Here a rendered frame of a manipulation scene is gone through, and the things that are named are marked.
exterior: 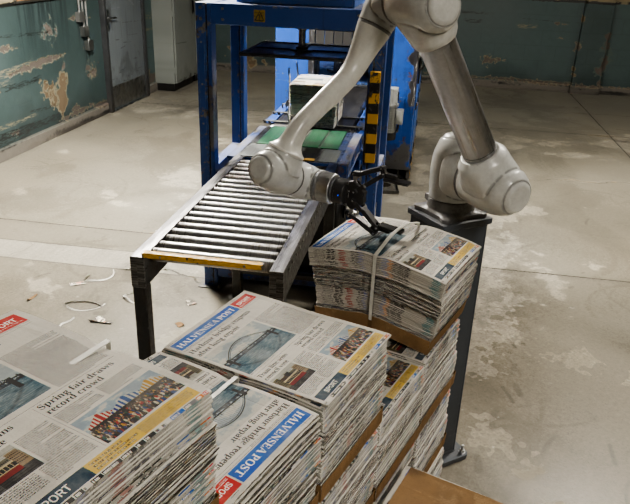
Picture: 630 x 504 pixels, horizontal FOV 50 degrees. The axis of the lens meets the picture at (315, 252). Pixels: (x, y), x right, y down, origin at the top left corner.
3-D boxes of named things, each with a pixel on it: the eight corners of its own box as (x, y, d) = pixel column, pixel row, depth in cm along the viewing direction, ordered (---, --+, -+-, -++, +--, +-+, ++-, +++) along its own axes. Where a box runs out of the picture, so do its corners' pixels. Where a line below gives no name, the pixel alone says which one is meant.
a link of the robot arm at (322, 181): (324, 195, 199) (342, 200, 197) (309, 204, 192) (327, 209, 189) (326, 166, 195) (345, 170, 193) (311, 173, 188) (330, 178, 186)
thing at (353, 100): (361, 147, 417) (362, 131, 413) (259, 139, 426) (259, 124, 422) (381, 100, 555) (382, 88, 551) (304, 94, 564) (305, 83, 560)
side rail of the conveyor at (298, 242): (284, 304, 233) (284, 272, 228) (268, 302, 233) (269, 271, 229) (338, 185, 354) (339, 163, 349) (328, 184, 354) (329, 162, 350)
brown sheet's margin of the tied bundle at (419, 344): (463, 312, 200) (467, 299, 198) (427, 355, 178) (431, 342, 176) (415, 291, 207) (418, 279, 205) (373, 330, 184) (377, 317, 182)
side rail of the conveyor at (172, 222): (145, 288, 240) (142, 257, 235) (130, 286, 241) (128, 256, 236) (244, 177, 361) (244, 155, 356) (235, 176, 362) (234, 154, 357)
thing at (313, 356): (391, 337, 141) (391, 333, 141) (326, 409, 118) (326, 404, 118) (246, 293, 157) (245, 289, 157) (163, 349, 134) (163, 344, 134)
